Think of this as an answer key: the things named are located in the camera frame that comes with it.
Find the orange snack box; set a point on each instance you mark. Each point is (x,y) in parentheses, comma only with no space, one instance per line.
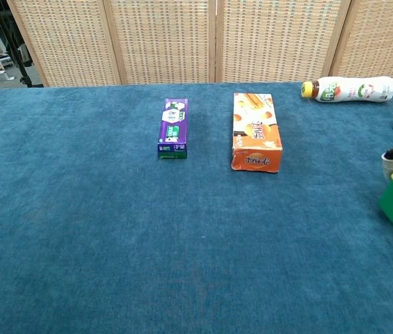
(256,139)

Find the white bottle with yellow cap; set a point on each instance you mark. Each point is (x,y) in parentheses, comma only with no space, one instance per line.
(349,90)

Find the purple toothpaste box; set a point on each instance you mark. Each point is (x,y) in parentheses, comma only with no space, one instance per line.
(173,128)

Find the woven wooden folding screen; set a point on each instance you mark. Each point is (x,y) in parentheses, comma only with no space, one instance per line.
(165,41)

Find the blue table cloth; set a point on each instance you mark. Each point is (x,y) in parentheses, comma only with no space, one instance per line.
(112,226)

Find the black tripod stand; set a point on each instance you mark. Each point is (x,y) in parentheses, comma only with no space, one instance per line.
(25,80)

